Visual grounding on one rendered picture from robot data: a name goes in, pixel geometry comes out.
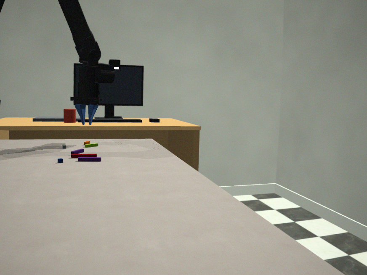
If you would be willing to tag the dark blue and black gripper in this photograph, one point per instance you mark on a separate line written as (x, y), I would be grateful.
(86, 96)

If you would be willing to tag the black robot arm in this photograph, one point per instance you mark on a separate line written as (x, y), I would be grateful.
(86, 47)

